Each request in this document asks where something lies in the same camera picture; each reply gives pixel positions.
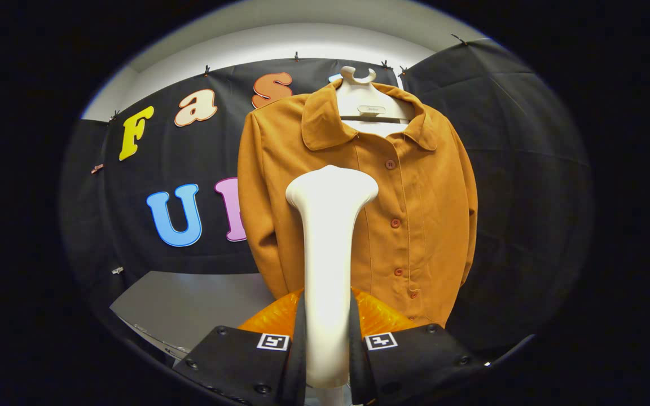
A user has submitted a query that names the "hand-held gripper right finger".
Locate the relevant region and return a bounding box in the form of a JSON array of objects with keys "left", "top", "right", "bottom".
[{"left": 349, "top": 288, "right": 492, "bottom": 406}]

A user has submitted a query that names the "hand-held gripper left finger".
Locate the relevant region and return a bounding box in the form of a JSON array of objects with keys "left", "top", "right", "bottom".
[{"left": 173, "top": 288, "right": 308, "bottom": 406}]

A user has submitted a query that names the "orange button shirt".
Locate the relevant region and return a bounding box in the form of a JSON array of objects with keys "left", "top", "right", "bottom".
[{"left": 237, "top": 78, "right": 479, "bottom": 329}]

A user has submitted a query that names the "white garment steamer head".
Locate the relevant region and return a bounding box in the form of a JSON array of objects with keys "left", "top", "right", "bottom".
[{"left": 285, "top": 165, "right": 380, "bottom": 391}]

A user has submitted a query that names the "white clothes hanger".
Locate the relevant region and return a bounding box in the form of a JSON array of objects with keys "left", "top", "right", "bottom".
[{"left": 333, "top": 65, "right": 417, "bottom": 139}]

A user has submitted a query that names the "grey cabinet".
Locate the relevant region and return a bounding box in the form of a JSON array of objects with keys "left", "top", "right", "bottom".
[{"left": 109, "top": 270, "right": 278, "bottom": 363}]

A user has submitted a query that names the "black backdrop cloth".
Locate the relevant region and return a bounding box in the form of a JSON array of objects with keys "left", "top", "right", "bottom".
[{"left": 60, "top": 38, "right": 594, "bottom": 364}]

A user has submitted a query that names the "row of black clips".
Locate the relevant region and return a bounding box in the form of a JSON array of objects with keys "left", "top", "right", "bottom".
[{"left": 107, "top": 33, "right": 470, "bottom": 123}]

